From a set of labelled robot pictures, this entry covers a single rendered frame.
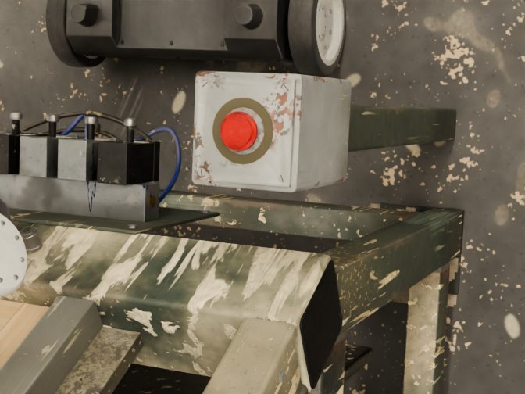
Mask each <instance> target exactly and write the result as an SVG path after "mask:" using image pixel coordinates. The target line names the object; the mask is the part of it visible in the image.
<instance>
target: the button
mask: <svg viewBox="0 0 525 394"><path fill-rule="evenodd" d="M220 134H221V138H222V139H223V142H224V144H225V145H226V146H227V147H228V148H230V149H233V150H235V151H243V150H246V149H249V148H250V147H251V146H252V145H253V144H254V142H255V140H256V138H257V134H258V128H257V125H256V122H255V120H254V119H253V117H252V116H250V115H249V114H248V113H245V112H241V111H237V112H232V113H230V114H228V115H227V116H226V117H225V118H224V120H223V122H222V124H221V128H220Z"/></svg>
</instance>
